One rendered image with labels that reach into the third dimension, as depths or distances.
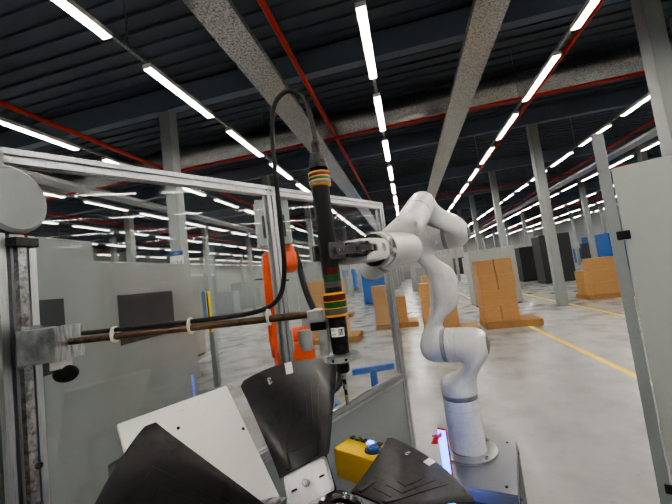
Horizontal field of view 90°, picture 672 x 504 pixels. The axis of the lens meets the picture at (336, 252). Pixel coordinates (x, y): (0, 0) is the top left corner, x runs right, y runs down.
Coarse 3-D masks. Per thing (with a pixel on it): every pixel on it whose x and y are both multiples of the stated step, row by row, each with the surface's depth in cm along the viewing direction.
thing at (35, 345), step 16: (16, 336) 70; (32, 336) 69; (48, 336) 69; (64, 336) 71; (80, 336) 74; (16, 352) 69; (32, 352) 69; (48, 352) 68; (64, 352) 70; (80, 352) 74
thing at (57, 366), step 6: (66, 360) 71; (54, 366) 70; (60, 366) 70; (66, 366) 71; (72, 366) 71; (54, 372) 70; (60, 372) 70; (66, 372) 70; (72, 372) 70; (78, 372) 72; (54, 378) 70; (60, 378) 70; (66, 378) 70; (72, 378) 71
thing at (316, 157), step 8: (312, 144) 67; (312, 152) 67; (320, 152) 66; (312, 160) 66; (320, 160) 66; (312, 168) 69; (320, 168) 69; (328, 320) 64; (336, 320) 63; (344, 320) 64; (336, 328) 63; (344, 328) 64; (336, 336) 63; (344, 336) 63; (336, 344) 63; (344, 344) 63; (336, 352) 63; (344, 352) 63; (336, 368) 64; (344, 368) 63
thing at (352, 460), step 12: (348, 444) 110; (360, 444) 109; (336, 456) 109; (348, 456) 105; (360, 456) 102; (372, 456) 101; (336, 468) 109; (348, 468) 105; (360, 468) 102; (348, 480) 106
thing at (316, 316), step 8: (312, 312) 64; (320, 312) 64; (312, 320) 64; (320, 320) 64; (312, 328) 64; (320, 328) 63; (328, 328) 66; (320, 336) 64; (328, 336) 65; (320, 344) 64; (328, 344) 64; (320, 352) 64; (328, 352) 63; (352, 352) 63; (328, 360) 62; (336, 360) 61; (344, 360) 61; (352, 360) 62
